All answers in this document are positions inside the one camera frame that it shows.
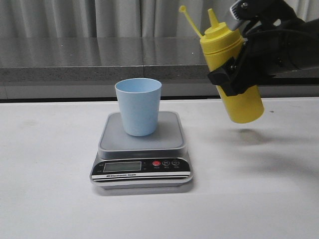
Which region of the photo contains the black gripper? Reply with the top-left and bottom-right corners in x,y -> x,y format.
207,0 -> 309,96

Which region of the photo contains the yellow squeeze bottle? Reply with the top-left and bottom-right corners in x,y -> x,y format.
179,5 -> 264,123

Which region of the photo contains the light blue plastic cup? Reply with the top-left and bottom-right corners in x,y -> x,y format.
115,78 -> 162,136

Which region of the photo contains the silver digital kitchen scale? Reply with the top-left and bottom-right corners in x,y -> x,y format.
90,111 -> 193,189

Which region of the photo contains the grey stone counter ledge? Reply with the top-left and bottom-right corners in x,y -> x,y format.
0,37 -> 209,84

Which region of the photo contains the grey pleated curtain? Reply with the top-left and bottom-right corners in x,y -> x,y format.
0,0 -> 232,38

